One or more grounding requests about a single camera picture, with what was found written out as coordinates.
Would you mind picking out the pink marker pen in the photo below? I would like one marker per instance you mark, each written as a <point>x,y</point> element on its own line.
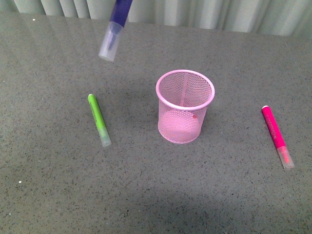
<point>277,138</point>

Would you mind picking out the pink mesh pen cup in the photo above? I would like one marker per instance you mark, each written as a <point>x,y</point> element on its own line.
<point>183,99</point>

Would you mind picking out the white vertical curtain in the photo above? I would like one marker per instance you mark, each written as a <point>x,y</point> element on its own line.
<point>270,17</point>

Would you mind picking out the purple marker pen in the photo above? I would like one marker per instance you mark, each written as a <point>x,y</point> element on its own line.
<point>112,35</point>

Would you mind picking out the green highlighter pen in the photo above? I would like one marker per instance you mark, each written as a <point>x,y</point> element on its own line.
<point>99,121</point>

